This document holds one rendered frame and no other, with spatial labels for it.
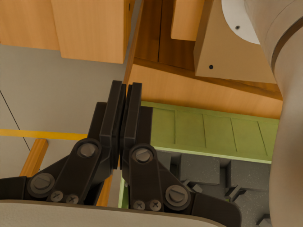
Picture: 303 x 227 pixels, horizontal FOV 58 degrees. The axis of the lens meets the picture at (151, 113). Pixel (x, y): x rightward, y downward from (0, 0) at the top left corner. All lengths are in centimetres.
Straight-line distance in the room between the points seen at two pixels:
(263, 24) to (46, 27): 43
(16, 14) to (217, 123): 58
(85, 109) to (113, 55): 149
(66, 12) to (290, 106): 44
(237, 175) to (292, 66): 71
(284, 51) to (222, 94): 52
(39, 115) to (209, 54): 185
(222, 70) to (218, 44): 6
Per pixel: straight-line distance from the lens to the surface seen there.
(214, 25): 53
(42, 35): 66
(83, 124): 222
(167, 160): 93
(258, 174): 101
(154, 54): 81
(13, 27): 67
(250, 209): 104
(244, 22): 52
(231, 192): 96
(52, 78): 196
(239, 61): 58
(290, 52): 31
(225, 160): 98
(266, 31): 38
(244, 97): 85
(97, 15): 57
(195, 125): 80
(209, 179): 94
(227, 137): 81
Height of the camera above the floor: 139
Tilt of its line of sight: 44 degrees down
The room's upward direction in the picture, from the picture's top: 175 degrees counter-clockwise
